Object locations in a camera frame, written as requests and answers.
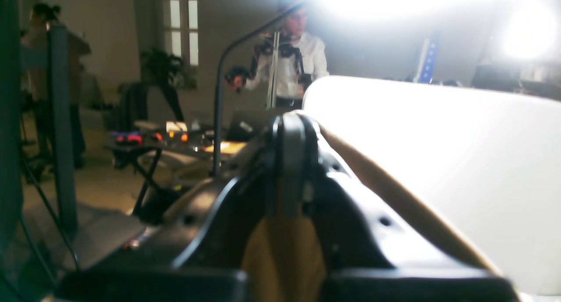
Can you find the brown t-shirt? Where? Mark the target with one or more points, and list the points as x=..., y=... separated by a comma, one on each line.
x=394, y=205

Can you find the black folding stand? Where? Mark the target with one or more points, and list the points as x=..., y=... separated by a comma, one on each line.
x=170, y=163

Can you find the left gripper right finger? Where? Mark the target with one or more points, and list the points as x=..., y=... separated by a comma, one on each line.
x=373, y=255

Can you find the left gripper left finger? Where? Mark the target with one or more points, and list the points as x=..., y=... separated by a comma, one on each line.
x=232, y=238

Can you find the person standing at left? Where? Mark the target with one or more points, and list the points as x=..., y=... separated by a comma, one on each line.
x=42, y=17

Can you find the black curved lamp pole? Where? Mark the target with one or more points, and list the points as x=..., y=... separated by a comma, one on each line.
x=236, y=82

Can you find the person in white shirt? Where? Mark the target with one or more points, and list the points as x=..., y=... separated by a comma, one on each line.
x=298, y=61

